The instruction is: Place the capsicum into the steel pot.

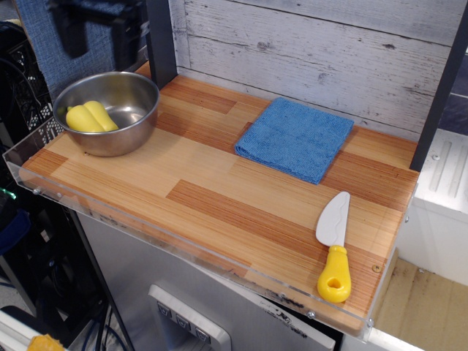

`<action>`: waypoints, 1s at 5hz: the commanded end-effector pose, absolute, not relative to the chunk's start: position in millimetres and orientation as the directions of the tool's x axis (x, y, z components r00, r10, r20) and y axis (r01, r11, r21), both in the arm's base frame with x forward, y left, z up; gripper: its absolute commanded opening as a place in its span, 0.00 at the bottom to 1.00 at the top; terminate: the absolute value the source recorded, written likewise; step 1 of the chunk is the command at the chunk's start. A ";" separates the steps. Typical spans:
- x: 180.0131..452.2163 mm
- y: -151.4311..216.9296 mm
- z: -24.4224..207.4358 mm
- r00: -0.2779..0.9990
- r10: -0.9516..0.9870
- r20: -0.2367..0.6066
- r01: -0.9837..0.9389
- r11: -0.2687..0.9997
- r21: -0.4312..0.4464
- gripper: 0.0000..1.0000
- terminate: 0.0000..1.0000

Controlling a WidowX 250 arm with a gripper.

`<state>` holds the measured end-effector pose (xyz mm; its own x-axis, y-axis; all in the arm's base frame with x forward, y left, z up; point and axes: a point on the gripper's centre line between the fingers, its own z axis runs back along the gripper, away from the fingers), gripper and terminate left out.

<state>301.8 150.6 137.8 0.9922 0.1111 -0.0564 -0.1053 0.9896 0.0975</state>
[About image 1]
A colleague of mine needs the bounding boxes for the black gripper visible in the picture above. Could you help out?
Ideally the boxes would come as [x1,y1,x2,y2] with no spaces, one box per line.
[48,1,146,71]

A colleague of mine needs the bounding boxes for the yellow toy bell pepper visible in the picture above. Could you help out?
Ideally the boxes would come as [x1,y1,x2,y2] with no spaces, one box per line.
[66,101,118,132]

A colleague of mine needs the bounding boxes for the stainless steel bowl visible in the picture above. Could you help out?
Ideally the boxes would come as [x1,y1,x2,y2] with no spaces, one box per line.
[53,72,159,156]

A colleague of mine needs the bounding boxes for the black plastic crate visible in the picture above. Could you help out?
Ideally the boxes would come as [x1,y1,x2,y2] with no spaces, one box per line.
[1,26,52,143]

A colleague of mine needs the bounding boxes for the folded blue microfiber cloth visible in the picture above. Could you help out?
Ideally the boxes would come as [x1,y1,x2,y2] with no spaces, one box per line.
[235,97,354,185]

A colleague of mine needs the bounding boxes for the silver toy fridge cabinet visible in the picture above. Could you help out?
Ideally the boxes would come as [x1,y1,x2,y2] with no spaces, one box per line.
[78,214,342,350]

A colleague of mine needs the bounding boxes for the yellow object bottom left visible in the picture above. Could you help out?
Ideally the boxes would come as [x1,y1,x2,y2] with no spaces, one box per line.
[26,334,65,351]

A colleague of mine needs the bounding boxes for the silver dispenser button panel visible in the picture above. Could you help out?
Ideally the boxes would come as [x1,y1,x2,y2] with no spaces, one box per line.
[148,284,232,350]

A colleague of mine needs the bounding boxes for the white grooved toy sink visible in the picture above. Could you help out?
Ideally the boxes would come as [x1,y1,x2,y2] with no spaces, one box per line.
[412,127,468,220]

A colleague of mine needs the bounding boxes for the left black upright post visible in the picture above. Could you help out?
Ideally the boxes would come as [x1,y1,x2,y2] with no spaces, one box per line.
[146,0,178,89]

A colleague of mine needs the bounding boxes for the black upright post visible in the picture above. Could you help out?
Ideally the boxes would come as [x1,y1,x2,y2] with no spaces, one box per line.
[409,5,467,172]
[146,0,178,89]

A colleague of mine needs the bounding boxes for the clear acrylic guard rail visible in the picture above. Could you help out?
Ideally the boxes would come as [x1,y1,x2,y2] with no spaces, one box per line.
[4,127,418,339]

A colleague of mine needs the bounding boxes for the right black upright post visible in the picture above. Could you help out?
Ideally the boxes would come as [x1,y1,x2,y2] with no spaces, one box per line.
[409,5,467,172]

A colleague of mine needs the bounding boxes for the toy knife yellow handle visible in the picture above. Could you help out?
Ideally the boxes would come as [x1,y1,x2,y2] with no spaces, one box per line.
[316,192,352,303]

